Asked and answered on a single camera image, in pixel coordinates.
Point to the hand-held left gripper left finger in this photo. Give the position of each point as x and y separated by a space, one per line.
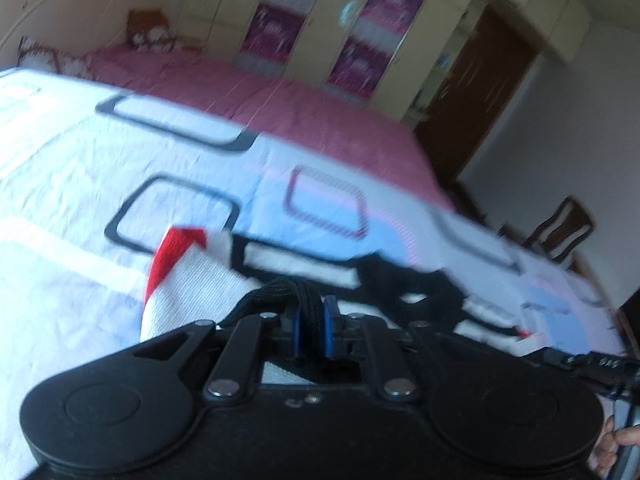
296 330

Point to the cream wardrobe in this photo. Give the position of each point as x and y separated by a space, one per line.
450 0

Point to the striped knit sweater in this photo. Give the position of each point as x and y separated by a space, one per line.
185 280

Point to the dark wooden chair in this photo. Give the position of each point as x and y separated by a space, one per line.
560 230

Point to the brown white patterned pillow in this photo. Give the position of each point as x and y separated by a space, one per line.
55 57
150 30

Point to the person's right hand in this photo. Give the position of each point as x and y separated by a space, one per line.
610 447

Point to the brown wooden door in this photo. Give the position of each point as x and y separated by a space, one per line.
480 95

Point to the white blue patterned bedsheet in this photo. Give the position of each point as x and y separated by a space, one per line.
75 160

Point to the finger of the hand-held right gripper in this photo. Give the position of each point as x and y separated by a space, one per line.
585 364

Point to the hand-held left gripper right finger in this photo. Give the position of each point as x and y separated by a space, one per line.
329 330

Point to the pink bedsheet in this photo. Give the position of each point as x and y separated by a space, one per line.
310 115

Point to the brown wooden bed frame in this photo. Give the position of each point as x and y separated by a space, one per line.
630 327

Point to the cream corner shelf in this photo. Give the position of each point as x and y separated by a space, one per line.
440 75

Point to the cream bed headboard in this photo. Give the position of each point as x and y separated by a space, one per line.
75 0

